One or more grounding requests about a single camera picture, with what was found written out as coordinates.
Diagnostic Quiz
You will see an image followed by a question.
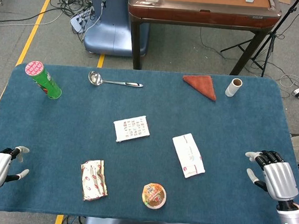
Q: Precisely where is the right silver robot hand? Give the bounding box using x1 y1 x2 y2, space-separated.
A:
242 148 299 204

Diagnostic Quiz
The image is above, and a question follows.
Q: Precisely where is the small white printed box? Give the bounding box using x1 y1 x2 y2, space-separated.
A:
112 114 152 145

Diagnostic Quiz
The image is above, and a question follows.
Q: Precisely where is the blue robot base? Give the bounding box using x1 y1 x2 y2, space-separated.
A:
82 0 152 58

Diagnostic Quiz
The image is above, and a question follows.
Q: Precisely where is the blue felt table cover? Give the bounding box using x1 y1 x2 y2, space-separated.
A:
0 59 299 224

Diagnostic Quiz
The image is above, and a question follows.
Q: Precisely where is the white wet wipes pack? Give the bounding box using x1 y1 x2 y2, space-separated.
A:
169 131 208 180

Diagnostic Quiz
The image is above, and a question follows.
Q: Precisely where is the green chip can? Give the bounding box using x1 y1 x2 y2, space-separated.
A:
23 60 65 101

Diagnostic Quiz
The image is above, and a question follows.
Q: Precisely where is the gold foil snack package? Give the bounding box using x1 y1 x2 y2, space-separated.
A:
78 159 111 203

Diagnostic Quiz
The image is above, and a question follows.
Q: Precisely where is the cardboard paper tube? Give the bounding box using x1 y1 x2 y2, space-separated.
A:
224 77 244 98

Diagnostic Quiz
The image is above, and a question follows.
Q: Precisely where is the orange folded cloth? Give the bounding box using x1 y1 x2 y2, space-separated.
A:
181 73 219 102

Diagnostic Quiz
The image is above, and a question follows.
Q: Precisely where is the orange jelly cup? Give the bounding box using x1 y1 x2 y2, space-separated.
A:
141 182 168 211

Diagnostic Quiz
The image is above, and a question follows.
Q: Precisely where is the steel soup ladle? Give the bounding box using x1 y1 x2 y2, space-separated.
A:
87 71 144 89

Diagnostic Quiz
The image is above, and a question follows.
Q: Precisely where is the black tripod stand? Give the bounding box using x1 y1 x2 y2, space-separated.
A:
219 0 299 80

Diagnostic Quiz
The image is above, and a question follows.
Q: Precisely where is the white power strip with plugs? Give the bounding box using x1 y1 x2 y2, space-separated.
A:
70 5 96 34

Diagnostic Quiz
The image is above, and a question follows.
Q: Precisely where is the brown mahjong table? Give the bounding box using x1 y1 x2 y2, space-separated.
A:
123 0 283 80

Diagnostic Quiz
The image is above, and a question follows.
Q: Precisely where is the white floor cable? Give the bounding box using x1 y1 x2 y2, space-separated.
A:
279 73 299 89

